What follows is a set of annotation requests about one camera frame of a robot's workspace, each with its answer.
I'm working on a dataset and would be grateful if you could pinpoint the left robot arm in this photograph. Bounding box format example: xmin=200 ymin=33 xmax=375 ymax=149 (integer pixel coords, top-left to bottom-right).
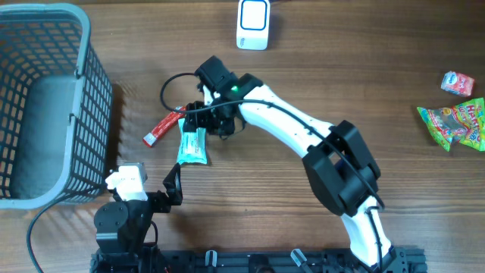
xmin=90 ymin=162 xmax=183 ymax=272

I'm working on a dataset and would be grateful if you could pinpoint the white barcode scanner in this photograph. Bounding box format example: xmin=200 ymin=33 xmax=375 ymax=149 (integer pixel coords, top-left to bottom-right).
xmin=236 ymin=0 xmax=271 ymax=51

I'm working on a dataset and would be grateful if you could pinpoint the small red candy packet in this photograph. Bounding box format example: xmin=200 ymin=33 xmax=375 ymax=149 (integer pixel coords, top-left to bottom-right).
xmin=441 ymin=71 xmax=474 ymax=97

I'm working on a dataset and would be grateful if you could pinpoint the black mounting rail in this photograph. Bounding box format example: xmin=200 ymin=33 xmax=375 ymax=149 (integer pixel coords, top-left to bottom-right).
xmin=90 ymin=248 xmax=427 ymax=273

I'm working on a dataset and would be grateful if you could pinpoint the red stick snack packet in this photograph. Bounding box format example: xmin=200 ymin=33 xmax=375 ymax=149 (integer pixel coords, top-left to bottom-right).
xmin=142 ymin=111 xmax=185 ymax=148

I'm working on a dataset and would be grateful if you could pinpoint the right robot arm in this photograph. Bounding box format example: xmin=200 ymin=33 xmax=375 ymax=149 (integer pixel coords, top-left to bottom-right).
xmin=186 ymin=56 xmax=392 ymax=272

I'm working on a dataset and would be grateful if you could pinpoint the teal tissue packet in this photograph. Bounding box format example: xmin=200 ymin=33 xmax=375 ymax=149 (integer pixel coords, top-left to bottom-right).
xmin=177 ymin=118 xmax=208 ymax=165

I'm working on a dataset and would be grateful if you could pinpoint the grey plastic shopping basket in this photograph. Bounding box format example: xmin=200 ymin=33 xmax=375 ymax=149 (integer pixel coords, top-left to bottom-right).
xmin=1 ymin=3 xmax=114 ymax=210

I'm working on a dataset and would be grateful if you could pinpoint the green Haribo gummy bag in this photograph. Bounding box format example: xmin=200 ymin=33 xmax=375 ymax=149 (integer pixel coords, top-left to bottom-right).
xmin=417 ymin=98 xmax=484 ymax=152

